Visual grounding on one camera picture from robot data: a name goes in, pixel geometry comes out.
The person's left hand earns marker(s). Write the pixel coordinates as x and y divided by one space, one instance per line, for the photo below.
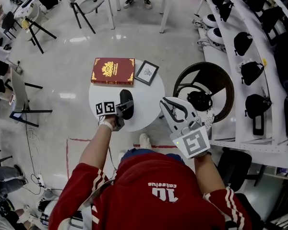
112 121

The black framed picture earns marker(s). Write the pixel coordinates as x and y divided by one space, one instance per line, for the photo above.
147 72

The person's right forearm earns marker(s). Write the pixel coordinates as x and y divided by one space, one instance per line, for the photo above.
208 174

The white dome backpack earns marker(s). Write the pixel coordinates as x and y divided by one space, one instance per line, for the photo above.
49 212
214 35
209 20

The black office chair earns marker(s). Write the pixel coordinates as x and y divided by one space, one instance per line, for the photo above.
235 166

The yellow cloth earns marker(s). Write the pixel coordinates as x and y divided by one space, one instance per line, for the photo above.
25 25

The white shelf of black backpacks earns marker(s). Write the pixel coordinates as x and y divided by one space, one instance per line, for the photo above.
242 43

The person's blue shorts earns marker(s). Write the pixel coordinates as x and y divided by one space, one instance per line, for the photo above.
132 152

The dark grey chair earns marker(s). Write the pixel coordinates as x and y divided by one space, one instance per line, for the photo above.
9 23

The grey chair with black legs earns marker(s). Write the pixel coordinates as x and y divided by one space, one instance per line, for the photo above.
86 1
18 90
36 13

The black rectangular device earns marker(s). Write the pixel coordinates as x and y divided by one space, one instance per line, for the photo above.
258 124

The white chair cushion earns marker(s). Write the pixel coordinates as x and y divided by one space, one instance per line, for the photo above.
210 118

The red hardcover book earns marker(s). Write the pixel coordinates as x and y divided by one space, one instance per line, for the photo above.
112 71

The white power strip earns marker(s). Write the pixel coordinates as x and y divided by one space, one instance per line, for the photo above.
40 180

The white cloth covered table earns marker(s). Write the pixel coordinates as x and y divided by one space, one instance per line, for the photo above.
26 5

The white metal shelving rack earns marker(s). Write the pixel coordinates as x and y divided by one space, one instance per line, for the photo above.
216 56

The person's red jersey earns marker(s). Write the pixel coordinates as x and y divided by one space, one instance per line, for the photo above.
146 200

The black metal chair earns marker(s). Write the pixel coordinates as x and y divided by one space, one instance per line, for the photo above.
0 157

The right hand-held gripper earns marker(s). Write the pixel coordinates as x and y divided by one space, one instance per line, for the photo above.
192 142

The brown wicker chair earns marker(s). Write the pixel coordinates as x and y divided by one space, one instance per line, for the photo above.
224 87

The black headset on chair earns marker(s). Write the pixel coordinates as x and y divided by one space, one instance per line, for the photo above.
199 100

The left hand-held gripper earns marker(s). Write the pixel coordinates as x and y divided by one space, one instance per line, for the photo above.
105 108

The person's white shoe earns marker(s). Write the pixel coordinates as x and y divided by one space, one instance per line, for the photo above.
145 141
122 154

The round white side table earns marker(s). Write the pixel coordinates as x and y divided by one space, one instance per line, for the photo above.
146 99

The black glasses case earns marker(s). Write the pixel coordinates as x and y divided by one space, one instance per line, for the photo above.
126 95

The person's left forearm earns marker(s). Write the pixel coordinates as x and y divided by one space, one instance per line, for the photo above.
96 150

